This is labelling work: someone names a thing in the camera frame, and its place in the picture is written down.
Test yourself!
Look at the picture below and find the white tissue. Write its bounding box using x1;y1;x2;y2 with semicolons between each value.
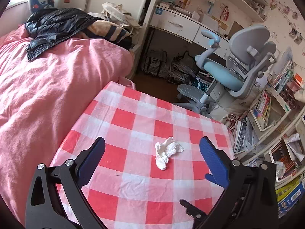
155;136;184;171

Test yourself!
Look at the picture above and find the yellow blue box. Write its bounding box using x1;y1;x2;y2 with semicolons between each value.
275;175;304;218

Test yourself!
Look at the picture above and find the red white checkered tablecloth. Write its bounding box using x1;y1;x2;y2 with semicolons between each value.
51;82;234;228

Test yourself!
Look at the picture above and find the white rolling book cart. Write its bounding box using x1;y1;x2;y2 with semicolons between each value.
228;47;305;189

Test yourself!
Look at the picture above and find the pink bed duvet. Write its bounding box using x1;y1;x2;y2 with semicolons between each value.
1;25;134;222

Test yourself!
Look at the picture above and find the grey blue desk chair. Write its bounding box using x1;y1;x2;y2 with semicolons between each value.
177;25;277;117

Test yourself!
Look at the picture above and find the clear storage bag under desk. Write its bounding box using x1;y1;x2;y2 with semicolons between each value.
142;50;170;78

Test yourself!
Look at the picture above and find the black puffer jacket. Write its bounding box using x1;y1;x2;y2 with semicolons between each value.
25;8;99;61

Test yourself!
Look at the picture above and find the beige black striped pillow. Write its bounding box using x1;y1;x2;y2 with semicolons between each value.
79;20;132;50

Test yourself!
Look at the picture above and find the white desk with drawers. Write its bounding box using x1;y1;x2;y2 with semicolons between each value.
133;0;239;79

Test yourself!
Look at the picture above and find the beige canvas tote bag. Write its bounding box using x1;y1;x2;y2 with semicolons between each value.
102;2;142;29

